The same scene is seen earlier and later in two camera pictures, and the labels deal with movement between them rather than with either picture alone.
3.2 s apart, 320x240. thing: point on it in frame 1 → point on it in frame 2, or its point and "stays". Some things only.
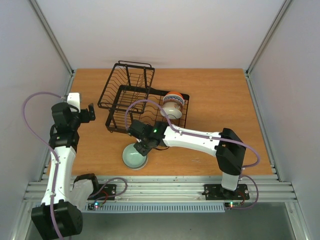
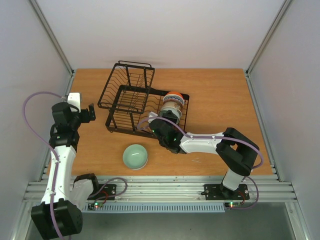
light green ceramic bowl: x=133 y=159 → x=174 y=110
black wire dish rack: x=127 y=96 stays
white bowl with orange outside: x=174 y=93 stays
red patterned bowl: x=173 y=100 stays
